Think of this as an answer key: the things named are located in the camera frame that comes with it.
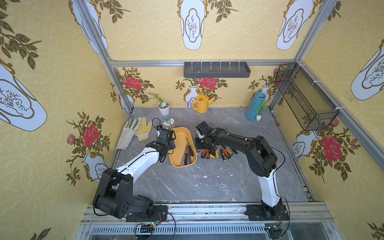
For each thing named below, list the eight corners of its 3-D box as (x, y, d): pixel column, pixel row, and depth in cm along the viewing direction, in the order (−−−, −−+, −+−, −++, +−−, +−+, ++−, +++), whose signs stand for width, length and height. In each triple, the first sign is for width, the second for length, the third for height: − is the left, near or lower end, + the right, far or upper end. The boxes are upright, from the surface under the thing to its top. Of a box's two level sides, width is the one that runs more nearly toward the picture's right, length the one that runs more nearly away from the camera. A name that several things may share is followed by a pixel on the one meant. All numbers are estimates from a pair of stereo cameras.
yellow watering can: (192, 113, 121) (192, 102, 112) (192, 106, 126) (192, 95, 117) (213, 113, 121) (215, 102, 112) (212, 106, 126) (214, 95, 117)
